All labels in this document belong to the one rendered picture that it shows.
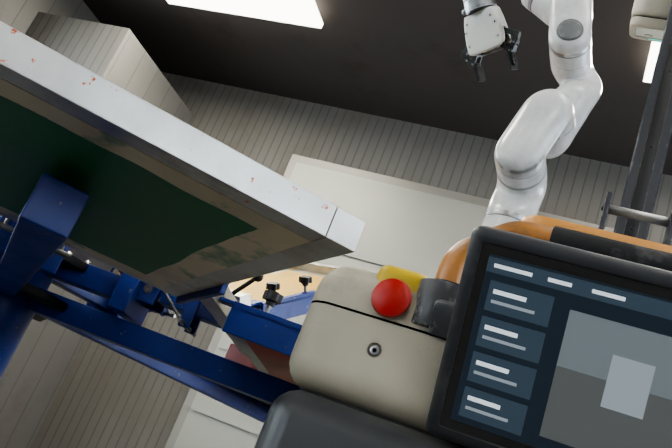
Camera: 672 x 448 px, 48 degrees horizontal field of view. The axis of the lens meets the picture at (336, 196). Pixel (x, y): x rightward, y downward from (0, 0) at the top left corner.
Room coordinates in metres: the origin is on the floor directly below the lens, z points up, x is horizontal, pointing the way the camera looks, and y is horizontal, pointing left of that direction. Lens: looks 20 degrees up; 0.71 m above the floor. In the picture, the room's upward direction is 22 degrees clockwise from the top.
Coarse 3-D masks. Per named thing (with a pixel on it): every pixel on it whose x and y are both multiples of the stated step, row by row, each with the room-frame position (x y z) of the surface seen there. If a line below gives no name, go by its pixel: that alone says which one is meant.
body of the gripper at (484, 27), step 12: (468, 12) 1.53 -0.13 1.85; (480, 12) 1.51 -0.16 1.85; (492, 12) 1.49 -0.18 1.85; (468, 24) 1.55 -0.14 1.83; (480, 24) 1.52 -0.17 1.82; (492, 24) 1.50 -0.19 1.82; (504, 24) 1.50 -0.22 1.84; (468, 36) 1.56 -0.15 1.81; (480, 36) 1.53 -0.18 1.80; (492, 36) 1.51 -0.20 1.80; (504, 36) 1.50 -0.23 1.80; (468, 48) 1.57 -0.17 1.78; (480, 48) 1.55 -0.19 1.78; (492, 48) 1.53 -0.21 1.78
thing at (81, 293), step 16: (0, 240) 1.69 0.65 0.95; (48, 272) 1.74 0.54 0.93; (64, 272) 2.00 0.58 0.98; (80, 272) 1.99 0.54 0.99; (96, 272) 1.98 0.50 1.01; (64, 288) 2.18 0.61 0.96; (80, 288) 2.04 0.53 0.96; (96, 288) 1.98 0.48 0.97; (112, 288) 1.97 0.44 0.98; (128, 288) 1.91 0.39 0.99; (96, 304) 2.25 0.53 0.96; (112, 304) 1.91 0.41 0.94; (128, 304) 1.92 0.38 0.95; (144, 304) 2.01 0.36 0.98; (128, 320) 2.04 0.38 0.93
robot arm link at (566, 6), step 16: (544, 0) 1.35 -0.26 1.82; (560, 0) 1.26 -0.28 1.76; (576, 0) 1.25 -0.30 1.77; (592, 0) 1.28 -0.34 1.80; (544, 16) 1.37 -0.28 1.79; (560, 16) 1.26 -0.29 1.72; (576, 16) 1.24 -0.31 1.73; (592, 16) 1.33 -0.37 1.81; (560, 32) 1.25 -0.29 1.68; (576, 32) 1.24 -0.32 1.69; (560, 48) 1.26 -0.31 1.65; (576, 48) 1.25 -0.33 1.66
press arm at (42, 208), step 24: (48, 192) 0.88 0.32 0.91; (72, 192) 0.89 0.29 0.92; (24, 216) 0.88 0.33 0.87; (48, 216) 0.88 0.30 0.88; (72, 216) 0.89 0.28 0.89; (24, 240) 1.03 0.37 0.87; (48, 240) 0.95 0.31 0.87; (0, 264) 1.40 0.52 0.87; (24, 264) 1.27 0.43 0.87; (0, 288) 1.86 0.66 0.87
